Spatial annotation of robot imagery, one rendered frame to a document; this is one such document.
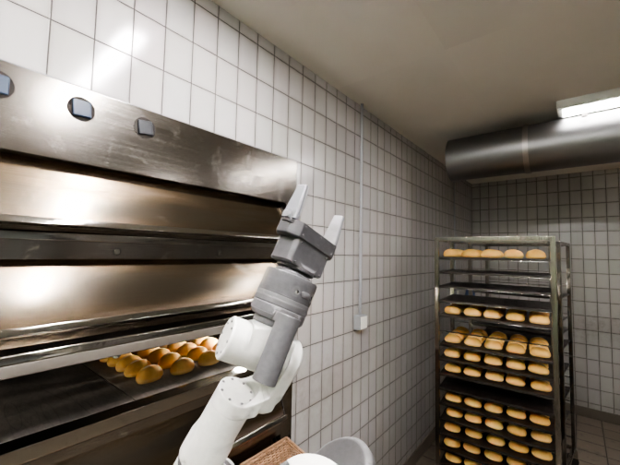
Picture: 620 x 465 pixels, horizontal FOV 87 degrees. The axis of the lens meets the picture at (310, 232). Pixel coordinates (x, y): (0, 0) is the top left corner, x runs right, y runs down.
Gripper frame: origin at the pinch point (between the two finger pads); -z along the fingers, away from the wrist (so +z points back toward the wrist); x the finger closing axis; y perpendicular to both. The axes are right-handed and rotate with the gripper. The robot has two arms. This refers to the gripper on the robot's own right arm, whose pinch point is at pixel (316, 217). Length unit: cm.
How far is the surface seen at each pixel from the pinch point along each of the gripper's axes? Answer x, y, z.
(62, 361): 9, 49, 45
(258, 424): -74, 62, 61
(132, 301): -5, 65, 30
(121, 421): -18, 62, 62
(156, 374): -32, 79, 54
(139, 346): -7, 50, 39
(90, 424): -10, 61, 64
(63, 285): 12, 66, 32
